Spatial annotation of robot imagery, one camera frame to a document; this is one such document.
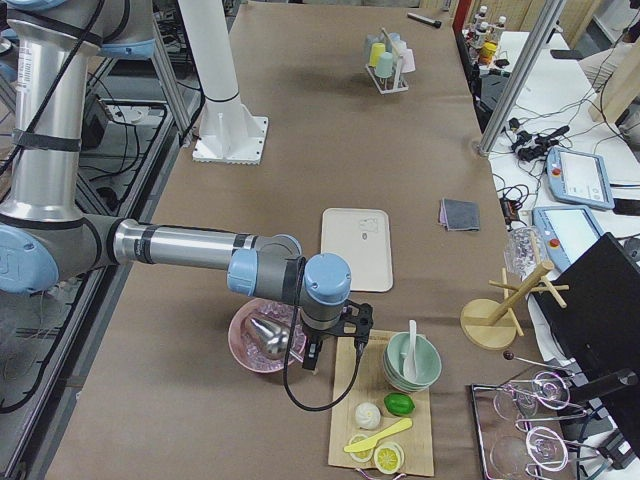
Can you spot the black wine glass rack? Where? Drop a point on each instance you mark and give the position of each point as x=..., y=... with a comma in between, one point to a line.
x=552, y=426

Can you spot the wooden mug tree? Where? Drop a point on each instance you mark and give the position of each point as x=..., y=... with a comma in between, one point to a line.
x=494, y=326

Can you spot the wooden cutting board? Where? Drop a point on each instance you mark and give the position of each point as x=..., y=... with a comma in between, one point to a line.
x=372, y=386

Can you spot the aluminium frame post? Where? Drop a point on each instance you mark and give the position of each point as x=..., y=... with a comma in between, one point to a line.
x=537, y=37

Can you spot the folded grey cloth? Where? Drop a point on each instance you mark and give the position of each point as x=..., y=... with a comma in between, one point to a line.
x=458, y=215

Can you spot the white cup rack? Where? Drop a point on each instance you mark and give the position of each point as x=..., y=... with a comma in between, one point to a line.
x=394, y=44

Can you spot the blue teach pendant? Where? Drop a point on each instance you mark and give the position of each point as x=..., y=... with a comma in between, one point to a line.
x=579, y=178
x=567, y=232

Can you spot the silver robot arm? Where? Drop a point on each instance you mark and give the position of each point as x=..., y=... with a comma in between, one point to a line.
x=46, y=238

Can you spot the white ceramic spoon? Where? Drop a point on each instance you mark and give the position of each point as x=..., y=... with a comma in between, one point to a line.
x=409, y=363

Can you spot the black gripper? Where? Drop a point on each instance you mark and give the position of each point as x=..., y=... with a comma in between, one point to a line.
x=315, y=336

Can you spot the pink cup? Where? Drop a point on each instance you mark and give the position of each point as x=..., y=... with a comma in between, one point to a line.
x=408, y=61

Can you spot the white beige tray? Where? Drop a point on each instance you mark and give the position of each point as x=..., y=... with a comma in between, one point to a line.
x=362, y=238

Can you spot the yellow plastic knife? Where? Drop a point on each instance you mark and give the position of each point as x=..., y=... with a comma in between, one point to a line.
x=370, y=442

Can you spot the pink ribbed bowl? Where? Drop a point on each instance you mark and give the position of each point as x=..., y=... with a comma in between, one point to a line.
x=244, y=347

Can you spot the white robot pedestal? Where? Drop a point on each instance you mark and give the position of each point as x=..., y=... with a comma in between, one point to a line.
x=228, y=132

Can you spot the black monitor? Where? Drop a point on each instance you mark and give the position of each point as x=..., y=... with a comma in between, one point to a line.
x=599, y=326

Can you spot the green cup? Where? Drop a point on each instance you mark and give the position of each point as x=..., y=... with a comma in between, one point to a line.
x=385, y=66

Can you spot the lemon slice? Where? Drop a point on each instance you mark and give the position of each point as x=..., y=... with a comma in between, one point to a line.
x=388, y=458

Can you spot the yellow cup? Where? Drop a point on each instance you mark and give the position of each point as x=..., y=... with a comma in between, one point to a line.
x=377, y=49

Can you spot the green lime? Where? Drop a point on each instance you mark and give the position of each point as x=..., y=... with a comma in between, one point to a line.
x=399, y=404

